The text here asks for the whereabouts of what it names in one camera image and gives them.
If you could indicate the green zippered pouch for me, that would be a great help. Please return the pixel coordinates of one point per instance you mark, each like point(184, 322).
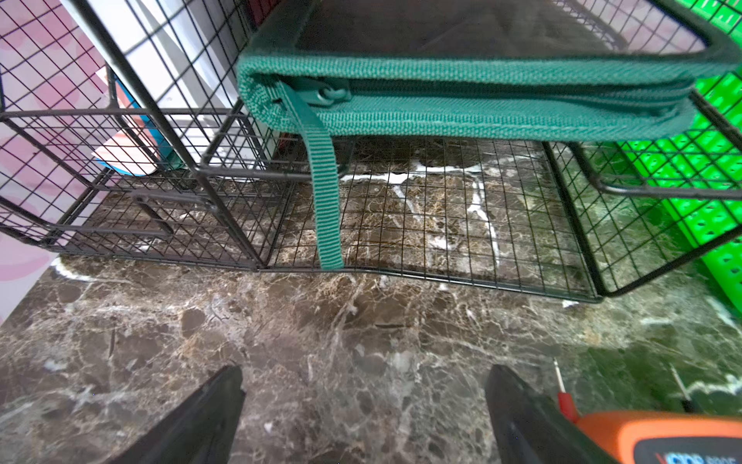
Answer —
point(566, 71)

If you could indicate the black wire basket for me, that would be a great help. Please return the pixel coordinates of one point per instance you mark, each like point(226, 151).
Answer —
point(582, 220)

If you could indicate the orange Victor multimeter upper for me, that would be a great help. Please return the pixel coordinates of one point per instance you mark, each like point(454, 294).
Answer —
point(658, 436)

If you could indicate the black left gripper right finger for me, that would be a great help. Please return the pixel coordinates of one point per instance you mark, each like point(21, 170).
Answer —
point(528, 428)

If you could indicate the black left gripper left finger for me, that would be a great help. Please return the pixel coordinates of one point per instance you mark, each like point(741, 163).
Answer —
point(201, 429)

